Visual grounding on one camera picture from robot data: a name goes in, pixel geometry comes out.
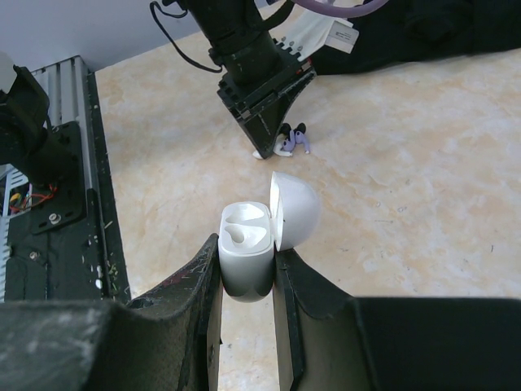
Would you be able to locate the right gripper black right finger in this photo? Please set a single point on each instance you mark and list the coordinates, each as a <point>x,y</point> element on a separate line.
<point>329,340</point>

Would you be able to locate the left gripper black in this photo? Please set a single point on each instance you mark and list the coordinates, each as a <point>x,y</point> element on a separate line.
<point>261,107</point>

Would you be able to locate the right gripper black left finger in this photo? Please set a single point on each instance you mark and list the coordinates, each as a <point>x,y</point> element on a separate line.
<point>167,339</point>

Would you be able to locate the white earbud charging case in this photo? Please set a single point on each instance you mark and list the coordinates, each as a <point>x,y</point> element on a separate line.
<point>251,233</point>

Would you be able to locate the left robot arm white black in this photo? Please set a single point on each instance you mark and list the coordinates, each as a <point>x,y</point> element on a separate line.
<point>241,44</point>

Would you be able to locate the black earbud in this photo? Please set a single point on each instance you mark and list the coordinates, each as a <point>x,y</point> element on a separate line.
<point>286,128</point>

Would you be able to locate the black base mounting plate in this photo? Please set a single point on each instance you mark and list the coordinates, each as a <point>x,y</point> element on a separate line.
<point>64,238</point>

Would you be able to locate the black printed cloth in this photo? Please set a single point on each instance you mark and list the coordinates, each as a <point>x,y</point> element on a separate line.
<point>416,31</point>

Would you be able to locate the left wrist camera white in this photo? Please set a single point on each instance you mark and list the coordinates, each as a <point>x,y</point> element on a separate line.
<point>311,31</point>

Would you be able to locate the aluminium rail front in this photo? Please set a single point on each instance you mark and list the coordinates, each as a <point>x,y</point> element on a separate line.
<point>66,86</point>

